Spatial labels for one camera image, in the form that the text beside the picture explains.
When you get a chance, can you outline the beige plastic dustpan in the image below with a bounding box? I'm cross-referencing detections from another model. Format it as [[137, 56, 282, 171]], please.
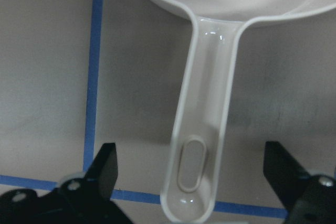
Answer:
[[150, 0, 335, 223]]

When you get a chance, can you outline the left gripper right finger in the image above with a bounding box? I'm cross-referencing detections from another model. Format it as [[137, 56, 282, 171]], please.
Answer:
[[264, 141, 335, 224]]

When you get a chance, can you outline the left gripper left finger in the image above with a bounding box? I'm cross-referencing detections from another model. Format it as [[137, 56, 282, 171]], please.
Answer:
[[1, 143, 132, 223]]

